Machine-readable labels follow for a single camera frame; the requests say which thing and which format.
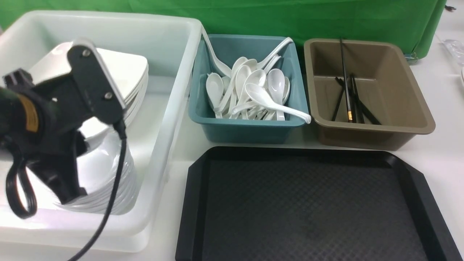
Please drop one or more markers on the white spoon on bin corner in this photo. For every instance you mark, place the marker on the white spoon on bin corner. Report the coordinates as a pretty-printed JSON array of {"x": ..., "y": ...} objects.
[{"x": 274, "y": 52}]

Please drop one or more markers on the large white square plate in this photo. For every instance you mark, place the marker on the large white square plate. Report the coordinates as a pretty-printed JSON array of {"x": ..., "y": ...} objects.
[{"x": 127, "y": 70}]

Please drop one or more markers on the stack of white bowls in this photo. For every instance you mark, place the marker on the stack of white bowls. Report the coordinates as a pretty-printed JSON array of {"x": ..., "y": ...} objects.
[{"x": 96, "y": 173}]

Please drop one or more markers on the clear plastic object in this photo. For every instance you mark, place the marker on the clear plastic object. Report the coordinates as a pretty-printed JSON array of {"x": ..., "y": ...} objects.
[{"x": 456, "y": 49}]

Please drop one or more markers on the white ceramic soup spoon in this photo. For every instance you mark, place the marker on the white ceramic soup spoon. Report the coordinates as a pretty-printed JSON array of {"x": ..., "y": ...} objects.
[{"x": 276, "y": 85}]

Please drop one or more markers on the stack of white plates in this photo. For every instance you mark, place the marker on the stack of white plates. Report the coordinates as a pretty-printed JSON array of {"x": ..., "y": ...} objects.
[{"x": 136, "y": 98}]

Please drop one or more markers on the brown plastic bin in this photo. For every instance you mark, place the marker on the brown plastic bin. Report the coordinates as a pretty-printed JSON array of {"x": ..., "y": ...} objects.
[{"x": 385, "y": 84}]

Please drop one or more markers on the white spoon leaning on tub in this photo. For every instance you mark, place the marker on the white spoon leaning on tub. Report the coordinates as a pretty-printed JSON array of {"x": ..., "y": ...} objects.
[{"x": 222, "y": 68}]

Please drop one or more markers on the pile of white spoons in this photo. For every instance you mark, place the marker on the pile of white spoons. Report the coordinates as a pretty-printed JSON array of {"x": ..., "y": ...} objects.
[{"x": 227, "y": 97}]

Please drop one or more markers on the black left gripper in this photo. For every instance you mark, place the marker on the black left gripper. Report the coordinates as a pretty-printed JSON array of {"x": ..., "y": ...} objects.
[{"x": 43, "y": 120}]

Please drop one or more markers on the large white plastic tub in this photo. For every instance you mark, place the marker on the large white plastic tub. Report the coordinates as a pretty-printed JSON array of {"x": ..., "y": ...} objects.
[{"x": 170, "y": 46}]

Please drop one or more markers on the black chopstick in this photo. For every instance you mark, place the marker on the black chopstick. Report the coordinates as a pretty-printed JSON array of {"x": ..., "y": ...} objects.
[
  {"x": 340, "y": 97},
  {"x": 359, "y": 110},
  {"x": 366, "y": 112},
  {"x": 346, "y": 87}
]

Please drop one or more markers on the black chopstick in bin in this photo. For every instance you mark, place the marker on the black chopstick in bin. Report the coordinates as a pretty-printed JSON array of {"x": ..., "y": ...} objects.
[
  {"x": 340, "y": 97},
  {"x": 366, "y": 112}
]

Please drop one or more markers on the black plastic serving tray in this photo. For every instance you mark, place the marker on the black plastic serving tray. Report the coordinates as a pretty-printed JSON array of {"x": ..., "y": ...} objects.
[{"x": 277, "y": 204}]

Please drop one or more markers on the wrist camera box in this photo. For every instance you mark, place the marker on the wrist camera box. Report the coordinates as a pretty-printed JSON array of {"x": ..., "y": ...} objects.
[{"x": 101, "y": 96}]

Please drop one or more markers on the white spoon overhanging bin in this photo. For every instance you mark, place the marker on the white spoon overhanging bin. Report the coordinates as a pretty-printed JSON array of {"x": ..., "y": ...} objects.
[{"x": 262, "y": 98}]

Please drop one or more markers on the teal plastic bin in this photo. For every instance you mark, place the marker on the teal plastic bin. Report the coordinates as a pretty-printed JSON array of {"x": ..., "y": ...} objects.
[{"x": 228, "y": 48}]

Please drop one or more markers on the green cloth backdrop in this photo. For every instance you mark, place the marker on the green cloth backdrop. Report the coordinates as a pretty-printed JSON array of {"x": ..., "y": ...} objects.
[{"x": 409, "y": 24}]

